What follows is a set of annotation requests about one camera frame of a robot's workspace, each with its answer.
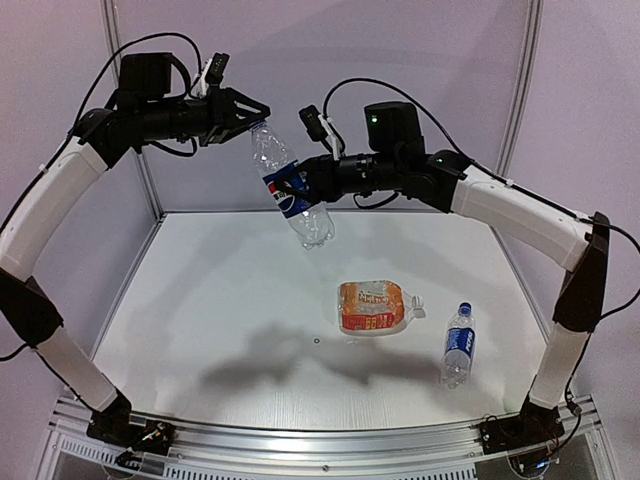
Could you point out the left corner aluminium post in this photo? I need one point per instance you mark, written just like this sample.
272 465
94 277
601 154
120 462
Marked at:
116 48

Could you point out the aluminium table frame rail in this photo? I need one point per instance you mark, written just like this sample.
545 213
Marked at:
209 451

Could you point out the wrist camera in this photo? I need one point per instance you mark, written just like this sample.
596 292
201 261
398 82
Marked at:
210 76
320 129

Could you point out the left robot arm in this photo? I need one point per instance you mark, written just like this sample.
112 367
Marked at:
81 267

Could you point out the Pepsi bottle blue label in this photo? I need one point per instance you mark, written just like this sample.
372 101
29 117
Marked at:
276 165

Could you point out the right corner aluminium post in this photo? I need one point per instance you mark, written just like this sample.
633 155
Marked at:
522 86

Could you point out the orange label flat bottle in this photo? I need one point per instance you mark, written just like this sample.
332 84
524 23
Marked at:
376 308

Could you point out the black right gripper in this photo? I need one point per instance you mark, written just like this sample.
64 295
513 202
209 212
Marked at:
314 178

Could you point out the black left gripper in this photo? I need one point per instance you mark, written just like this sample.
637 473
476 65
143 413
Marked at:
220 116

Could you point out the clear bottle blue text label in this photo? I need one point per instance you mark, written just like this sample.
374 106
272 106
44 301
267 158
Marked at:
459 347

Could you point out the corner aluminium post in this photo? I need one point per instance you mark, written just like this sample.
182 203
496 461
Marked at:
116 48
522 86

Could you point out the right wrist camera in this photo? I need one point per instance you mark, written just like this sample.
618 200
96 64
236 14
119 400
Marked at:
320 129

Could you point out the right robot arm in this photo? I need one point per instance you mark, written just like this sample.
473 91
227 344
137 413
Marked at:
452 183

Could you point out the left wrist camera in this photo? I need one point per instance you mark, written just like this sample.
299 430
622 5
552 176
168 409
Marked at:
210 76

